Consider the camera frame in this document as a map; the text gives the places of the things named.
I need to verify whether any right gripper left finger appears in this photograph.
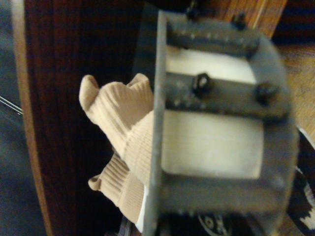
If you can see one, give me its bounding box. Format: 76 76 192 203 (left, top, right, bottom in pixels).
142 9 169 236

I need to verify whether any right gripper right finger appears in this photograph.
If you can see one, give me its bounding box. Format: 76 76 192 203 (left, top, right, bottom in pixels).
161 11 300 223

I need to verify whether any tan shoe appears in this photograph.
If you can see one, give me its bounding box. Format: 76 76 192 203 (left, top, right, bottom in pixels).
88 152 150 232
79 73 156 184

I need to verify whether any black shoe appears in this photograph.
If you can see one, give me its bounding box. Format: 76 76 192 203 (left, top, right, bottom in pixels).
286 127 315 236

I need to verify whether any black curtain stand pole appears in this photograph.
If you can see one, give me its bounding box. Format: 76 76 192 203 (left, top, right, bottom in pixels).
0 95 24 116

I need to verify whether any brown shoe rack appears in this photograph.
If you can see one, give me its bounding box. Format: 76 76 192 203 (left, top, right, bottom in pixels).
11 0 288 236

